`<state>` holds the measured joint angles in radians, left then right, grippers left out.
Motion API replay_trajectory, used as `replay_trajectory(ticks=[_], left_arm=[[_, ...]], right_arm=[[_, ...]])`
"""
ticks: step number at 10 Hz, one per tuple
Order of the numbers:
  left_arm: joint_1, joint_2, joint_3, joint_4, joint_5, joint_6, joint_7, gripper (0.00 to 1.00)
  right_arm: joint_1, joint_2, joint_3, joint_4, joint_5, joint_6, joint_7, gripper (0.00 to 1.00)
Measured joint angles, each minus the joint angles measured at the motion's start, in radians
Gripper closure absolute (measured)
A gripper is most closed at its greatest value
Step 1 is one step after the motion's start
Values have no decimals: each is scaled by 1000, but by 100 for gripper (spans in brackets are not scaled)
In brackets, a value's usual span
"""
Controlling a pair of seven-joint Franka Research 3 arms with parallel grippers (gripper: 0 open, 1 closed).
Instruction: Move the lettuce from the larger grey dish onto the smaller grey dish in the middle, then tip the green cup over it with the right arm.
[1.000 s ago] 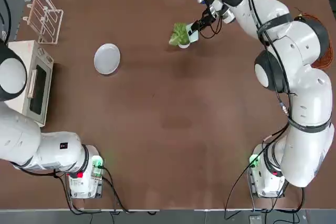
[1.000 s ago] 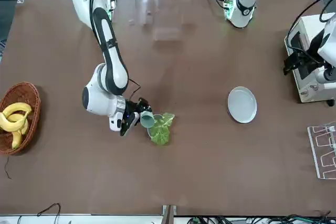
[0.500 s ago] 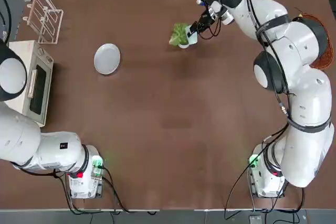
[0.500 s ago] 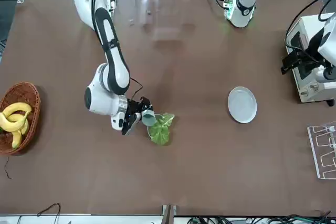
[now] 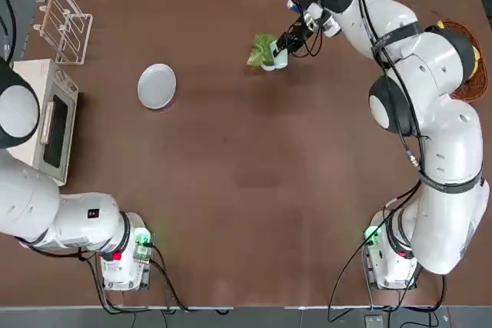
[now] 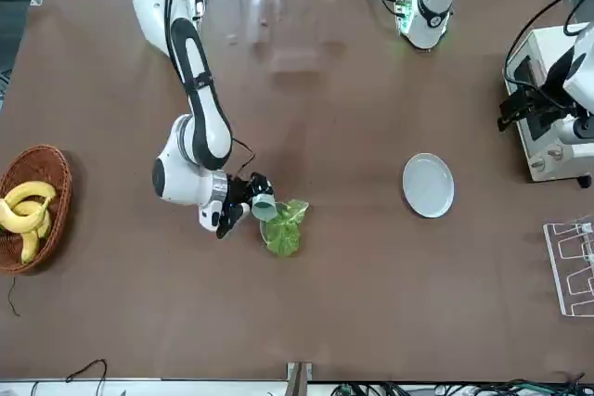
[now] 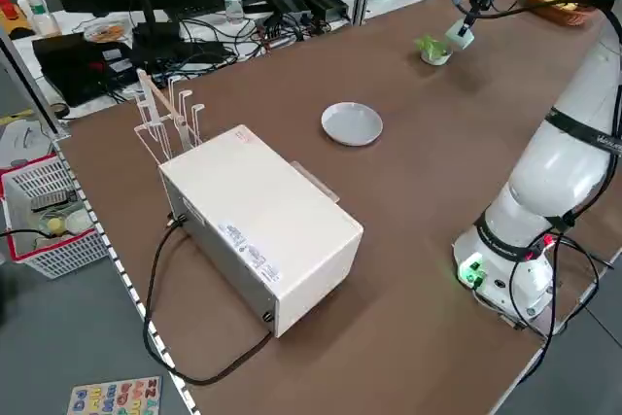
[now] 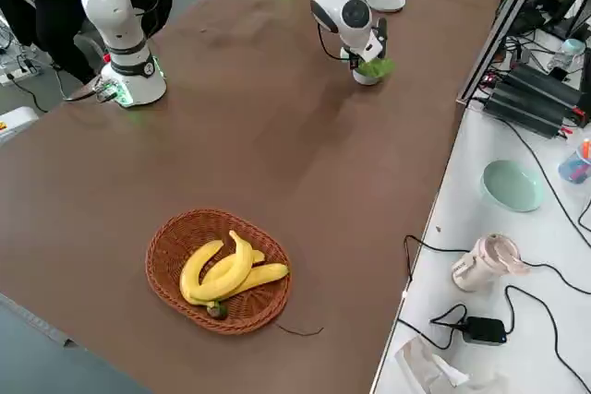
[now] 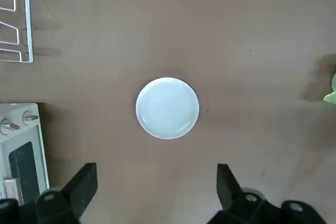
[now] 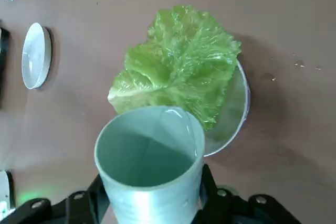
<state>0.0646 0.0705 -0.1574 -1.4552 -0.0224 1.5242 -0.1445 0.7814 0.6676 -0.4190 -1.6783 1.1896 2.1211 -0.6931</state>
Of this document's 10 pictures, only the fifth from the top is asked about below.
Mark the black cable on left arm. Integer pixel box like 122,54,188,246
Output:
15,238,130,313

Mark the green lettuce leaf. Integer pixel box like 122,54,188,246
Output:
247,33,278,68

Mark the black cable at left base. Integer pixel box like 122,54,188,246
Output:
147,243,191,312

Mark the white toaster oven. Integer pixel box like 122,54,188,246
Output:
10,58,80,187

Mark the brown wicker basket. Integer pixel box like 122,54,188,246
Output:
434,12,489,104

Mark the light green cup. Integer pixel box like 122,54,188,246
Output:
268,38,291,71

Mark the black cable at right base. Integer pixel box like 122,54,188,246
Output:
417,260,447,312

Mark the clear acrylic rack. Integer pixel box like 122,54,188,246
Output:
33,0,94,65

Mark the black cable at base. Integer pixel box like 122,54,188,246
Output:
147,243,191,312
417,260,447,312

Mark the large grey plate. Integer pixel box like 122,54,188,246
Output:
137,62,178,110

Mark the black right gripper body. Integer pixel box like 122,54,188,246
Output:
284,20,314,55

